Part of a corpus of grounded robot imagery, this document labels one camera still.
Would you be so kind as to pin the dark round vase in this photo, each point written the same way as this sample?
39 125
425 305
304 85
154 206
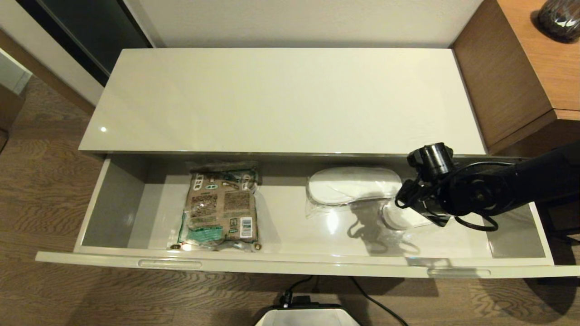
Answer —
562 20

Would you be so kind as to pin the beige cabinet drawer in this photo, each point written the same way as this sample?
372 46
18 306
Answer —
294 231

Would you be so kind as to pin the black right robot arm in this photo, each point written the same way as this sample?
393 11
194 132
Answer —
534 181

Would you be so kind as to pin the pale grey panel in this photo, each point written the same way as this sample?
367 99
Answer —
11 72

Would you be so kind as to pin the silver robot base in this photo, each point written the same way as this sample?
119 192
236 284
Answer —
308 318

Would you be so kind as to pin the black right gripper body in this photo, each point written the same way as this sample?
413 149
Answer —
428 197

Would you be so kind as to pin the brown wooden side table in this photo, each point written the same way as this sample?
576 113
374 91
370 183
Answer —
512 81

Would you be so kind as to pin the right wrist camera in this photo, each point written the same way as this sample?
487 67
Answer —
432 158

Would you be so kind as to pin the white slippers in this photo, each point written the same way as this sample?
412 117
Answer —
349 185
398 219

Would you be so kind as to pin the brown wooden baseboard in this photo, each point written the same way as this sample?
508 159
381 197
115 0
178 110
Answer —
45 69

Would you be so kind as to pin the brown printed snack bag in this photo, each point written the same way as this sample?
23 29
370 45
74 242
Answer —
222 208

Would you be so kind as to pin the dark glass door panel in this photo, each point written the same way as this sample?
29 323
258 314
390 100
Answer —
90 31

